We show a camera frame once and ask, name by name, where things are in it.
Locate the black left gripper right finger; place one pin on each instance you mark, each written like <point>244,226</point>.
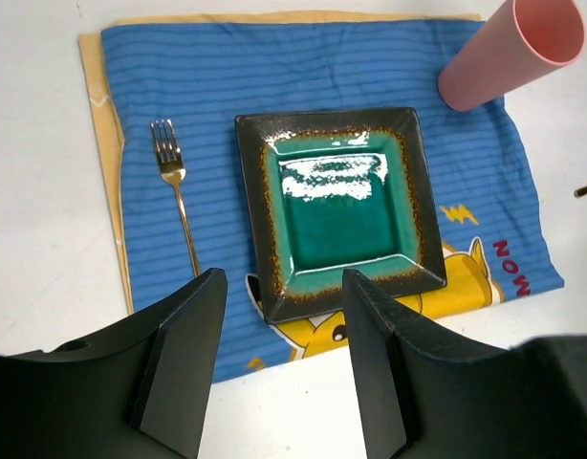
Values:
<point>425,391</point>

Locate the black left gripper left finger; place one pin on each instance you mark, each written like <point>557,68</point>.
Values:
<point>137,388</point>

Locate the gold spoon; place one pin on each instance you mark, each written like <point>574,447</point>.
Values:
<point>582,191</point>

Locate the gold fork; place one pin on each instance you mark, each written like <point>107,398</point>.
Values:
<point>171,165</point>

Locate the square green black plate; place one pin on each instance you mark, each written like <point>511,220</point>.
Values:
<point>330,191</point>

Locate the pink plastic cup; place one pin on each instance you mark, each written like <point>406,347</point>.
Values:
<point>521,42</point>

